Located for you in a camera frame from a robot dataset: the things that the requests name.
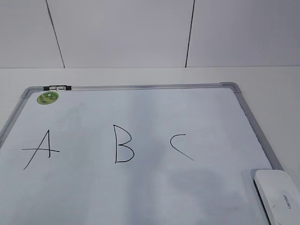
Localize white board with grey frame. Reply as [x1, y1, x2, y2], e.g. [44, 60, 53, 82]
[0, 82, 290, 225]

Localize white whiteboard eraser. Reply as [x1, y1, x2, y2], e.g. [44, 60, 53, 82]
[254, 170, 300, 225]

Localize round green magnet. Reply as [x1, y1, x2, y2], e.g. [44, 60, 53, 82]
[37, 91, 59, 105]

